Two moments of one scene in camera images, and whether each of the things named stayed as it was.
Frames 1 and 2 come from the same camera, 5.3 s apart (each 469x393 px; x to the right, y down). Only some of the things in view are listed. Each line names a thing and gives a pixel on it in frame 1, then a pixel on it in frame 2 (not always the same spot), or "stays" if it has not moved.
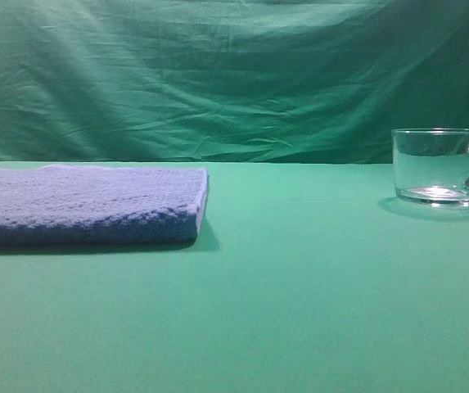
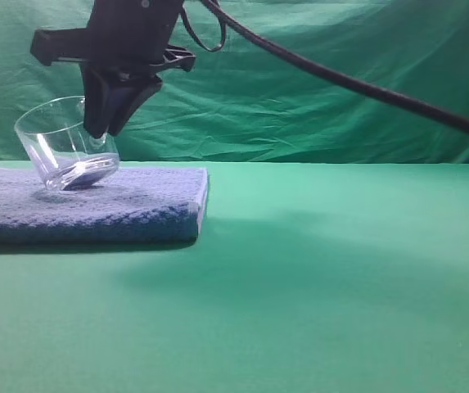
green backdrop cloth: (225, 81) stays
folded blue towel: (87, 205) stays
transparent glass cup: (441, 168) to (53, 133)
